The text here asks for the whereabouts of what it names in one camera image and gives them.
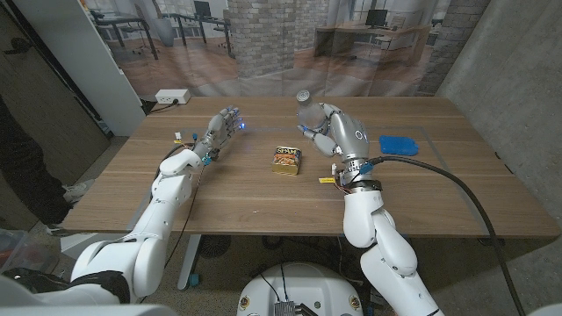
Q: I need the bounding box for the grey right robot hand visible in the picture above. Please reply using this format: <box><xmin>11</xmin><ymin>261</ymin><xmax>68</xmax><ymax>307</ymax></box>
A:
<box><xmin>298</xmin><ymin>103</ymin><xmax>372</xmax><ymax>177</ymax></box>

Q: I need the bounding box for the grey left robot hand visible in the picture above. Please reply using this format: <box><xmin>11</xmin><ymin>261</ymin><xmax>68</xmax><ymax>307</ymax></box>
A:
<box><xmin>191</xmin><ymin>104</ymin><xmax>245</xmax><ymax>164</ymax></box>

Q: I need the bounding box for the clear plastic water bottle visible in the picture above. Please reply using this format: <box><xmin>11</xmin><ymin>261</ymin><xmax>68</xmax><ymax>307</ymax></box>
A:
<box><xmin>295</xmin><ymin>90</ymin><xmax>328</xmax><ymax>133</ymax></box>

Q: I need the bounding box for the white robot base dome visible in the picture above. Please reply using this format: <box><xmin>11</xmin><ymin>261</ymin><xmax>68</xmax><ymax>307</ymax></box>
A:
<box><xmin>236</xmin><ymin>262</ymin><xmax>364</xmax><ymax>316</ymax></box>

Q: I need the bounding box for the spam can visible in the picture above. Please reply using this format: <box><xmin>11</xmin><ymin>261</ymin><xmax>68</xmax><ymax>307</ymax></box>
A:
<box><xmin>270</xmin><ymin>146</ymin><xmax>303</xmax><ymax>176</ymax></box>

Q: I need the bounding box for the white power strip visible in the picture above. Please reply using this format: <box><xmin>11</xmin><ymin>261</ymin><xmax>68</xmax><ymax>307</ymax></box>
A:
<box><xmin>155</xmin><ymin>89</ymin><xmax>191</xmax><ymax>105</ymax></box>

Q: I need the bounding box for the printed office backdrop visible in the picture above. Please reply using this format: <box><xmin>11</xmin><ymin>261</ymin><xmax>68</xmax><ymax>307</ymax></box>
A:
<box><xmin>81</xmin><ymin>0</ymin><xmax>491</xmax><ymax>97</ymax></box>

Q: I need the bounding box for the black round floor grille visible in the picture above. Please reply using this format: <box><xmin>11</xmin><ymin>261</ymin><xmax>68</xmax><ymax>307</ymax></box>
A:
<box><xmin>198</xmin><ymin>235</ymin><xmax>233</xmax><ymax>259</ymax></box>

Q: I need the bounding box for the grey table leg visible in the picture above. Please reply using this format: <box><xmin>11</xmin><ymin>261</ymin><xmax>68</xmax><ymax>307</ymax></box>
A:
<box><xmin>177</xmin><ymin>234</ymin><xmax>202</xmax><ymax>291</ymax></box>

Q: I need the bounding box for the white leaning panel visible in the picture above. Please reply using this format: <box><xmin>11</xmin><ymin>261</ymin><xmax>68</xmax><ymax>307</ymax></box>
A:
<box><xmin>12</xmin><ymin>0</ymin><xmax>147</xmax><ymax>137</ymax></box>

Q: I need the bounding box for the person in dark trousers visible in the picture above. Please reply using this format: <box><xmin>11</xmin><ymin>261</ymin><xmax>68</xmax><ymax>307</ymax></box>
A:
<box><xmin>0</xmin><ymin>100</ymin><xmax>96</xmax><ymax>232</ymax></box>

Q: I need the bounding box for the clear plastic storage bin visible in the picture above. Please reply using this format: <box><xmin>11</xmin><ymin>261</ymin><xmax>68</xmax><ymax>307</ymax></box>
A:
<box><xmin>0</xmin><ymin>227</ymin><xmax>61</xmax><ymax>276</ymax></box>

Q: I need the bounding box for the black bag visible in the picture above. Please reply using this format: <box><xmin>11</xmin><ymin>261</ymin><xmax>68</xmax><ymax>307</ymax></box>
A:
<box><xmin>0</xmin><ymin>267</ymin><xmax>76</xmax><ymax>294</ymax></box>

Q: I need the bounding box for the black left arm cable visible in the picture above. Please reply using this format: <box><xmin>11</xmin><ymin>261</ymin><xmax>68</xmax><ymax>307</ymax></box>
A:
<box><xmin>151</xmin><ymin>142</ymin><xmax>197</xmax><ymax>201</ymax></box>

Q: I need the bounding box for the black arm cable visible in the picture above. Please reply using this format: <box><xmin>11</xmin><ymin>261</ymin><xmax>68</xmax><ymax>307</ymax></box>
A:
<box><xmin>151</xmin><ymin>142</ymin><xmax>197</xmax><ymax>201</ymax></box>
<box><xmin>370</xmin><ymin>154</ymin><xmax>527</xmax><ymax>316</ymax></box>

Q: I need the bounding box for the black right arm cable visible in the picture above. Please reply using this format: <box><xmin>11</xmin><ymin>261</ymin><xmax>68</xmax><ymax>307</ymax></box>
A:
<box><xmin>370</xmin><ymin>154</ymin><xmax>527</xmax><ymax>316</ymax></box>

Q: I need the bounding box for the black power strip cable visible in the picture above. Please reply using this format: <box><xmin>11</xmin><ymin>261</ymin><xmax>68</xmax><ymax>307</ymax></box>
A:
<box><xmin>142</xmin><ymin>99</ymin><xmax>179</xmax><ymax>114</ymax></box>

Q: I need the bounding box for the black door handle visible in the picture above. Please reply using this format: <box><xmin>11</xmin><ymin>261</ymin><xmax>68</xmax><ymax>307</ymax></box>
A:
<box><xmin>4</xmin><ymin>37</ymin><xmax>32</xmax><ymax>56</ymax></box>

